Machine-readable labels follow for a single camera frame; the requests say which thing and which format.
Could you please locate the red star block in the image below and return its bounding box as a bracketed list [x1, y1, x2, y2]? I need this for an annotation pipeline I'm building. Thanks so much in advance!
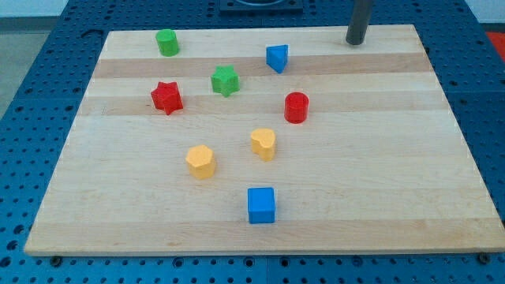
[151, 81, 184, 115]

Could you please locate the light wooden board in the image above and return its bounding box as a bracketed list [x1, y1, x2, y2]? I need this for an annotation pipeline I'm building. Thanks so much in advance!
[24, 24, 504, 256]

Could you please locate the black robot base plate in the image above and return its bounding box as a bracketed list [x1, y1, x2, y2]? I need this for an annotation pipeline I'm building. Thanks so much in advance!
[218, 0, 304, 14]

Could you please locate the dark grey cylindrical pointer rod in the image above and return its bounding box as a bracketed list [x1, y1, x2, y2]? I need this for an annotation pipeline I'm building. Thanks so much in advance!
[346, 0, 374, 46]

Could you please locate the green star block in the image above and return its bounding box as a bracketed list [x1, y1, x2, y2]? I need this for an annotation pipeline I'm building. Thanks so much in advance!
[211, 65, 240, 97]

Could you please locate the yellow heart block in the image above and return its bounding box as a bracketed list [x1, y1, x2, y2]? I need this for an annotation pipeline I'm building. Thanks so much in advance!
[250, 128, 276, 162]

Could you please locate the blue cube block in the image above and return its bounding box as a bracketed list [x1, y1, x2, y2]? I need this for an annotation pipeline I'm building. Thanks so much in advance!
[247, 187, 276, 224]

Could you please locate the yellow hexagon block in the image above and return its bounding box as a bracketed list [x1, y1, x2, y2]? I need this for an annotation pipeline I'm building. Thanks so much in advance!
[185, 144, 216, 180]

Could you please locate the blue perforated table plate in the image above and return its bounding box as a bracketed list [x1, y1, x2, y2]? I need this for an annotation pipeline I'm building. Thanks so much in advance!
[1, 1, 504, 283]

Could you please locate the red cylinder block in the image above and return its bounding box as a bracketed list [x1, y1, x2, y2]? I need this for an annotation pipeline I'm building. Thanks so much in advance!
[284, 92, 309, 124]

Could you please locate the green cylinder block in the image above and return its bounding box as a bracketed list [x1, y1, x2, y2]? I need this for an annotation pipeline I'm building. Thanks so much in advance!
[155, 29, 179, 57]

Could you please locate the blue triangle block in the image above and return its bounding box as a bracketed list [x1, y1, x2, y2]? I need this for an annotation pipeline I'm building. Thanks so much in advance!
[266, 45, 289, 73]

